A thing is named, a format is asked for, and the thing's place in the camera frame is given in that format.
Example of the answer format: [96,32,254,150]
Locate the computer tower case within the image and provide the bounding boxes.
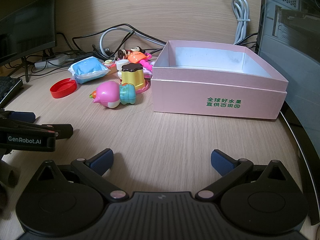
[258,0,320,151]

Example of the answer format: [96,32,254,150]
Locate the black cables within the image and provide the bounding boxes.
[56,23,168,61]

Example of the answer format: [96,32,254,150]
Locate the blue tissue packet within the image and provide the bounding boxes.
[68,56,110,84]

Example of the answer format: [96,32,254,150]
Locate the grey looped cable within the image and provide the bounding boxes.
[99,27,166,58]

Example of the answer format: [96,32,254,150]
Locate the bundled white cable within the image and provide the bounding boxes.
[227,0,251,46]

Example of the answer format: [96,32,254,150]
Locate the white power strip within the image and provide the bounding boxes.
[35,54,70,69]

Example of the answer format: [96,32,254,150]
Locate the white adapter box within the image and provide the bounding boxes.
[116,59,130,72]

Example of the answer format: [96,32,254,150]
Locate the red plastic lid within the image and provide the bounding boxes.
[50,78,77,99]

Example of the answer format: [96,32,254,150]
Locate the orange toy figure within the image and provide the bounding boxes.
[127,51,147,63]

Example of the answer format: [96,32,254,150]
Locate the pink bird toy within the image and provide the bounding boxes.
[89,81,136,108]

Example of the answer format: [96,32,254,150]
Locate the black-haired doll keychain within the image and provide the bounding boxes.
[117,46,145,59]

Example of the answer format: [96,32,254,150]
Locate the black keyboard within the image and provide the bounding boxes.
[0,76,23,108]

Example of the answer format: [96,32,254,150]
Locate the red camera toy keychain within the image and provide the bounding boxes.
[103,60,118,75]

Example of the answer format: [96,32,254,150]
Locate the yellow pudding toy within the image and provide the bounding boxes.
[121,63,150,94]

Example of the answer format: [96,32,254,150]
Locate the black monitor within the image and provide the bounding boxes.
[1,0,56,66]

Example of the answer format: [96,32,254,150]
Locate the pink toy net scoop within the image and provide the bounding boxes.
[139,53,153,76]

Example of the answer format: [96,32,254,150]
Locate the pink cardboard box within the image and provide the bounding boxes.
[151,41,288,120]

